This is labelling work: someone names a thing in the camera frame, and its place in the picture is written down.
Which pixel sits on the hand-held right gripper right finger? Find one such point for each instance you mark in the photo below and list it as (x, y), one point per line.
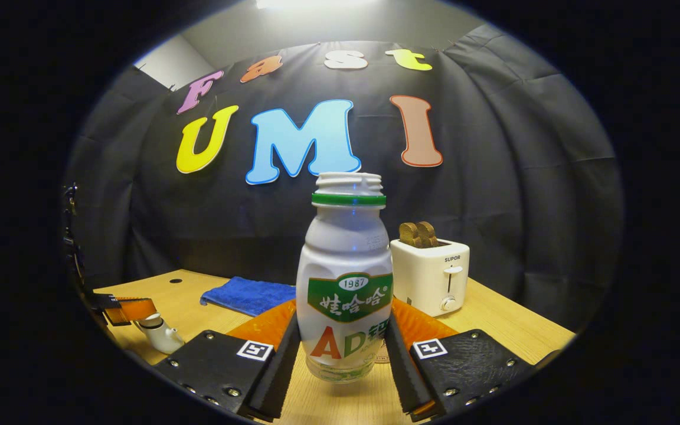
(402, 378)

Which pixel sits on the white teacup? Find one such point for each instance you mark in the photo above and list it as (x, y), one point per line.
(163, 339)

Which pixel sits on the blue towel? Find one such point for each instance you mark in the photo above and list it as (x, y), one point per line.
(248, 295)

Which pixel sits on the white toaster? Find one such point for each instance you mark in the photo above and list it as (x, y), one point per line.
(428, 277)

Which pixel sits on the brown bread slices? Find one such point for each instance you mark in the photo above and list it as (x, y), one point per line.
(418, 235)

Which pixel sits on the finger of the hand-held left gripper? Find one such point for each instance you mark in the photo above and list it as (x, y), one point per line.
(133, 310)

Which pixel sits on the black backdrop cloth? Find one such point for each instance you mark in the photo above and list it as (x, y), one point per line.
(523, 177)

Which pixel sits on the ceiling light panel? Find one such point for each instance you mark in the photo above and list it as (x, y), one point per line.
(310, 3)

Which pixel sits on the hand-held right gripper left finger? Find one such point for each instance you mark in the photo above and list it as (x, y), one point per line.
(278, 378)

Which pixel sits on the white water bottle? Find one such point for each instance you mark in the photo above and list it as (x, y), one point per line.
(343, 254)

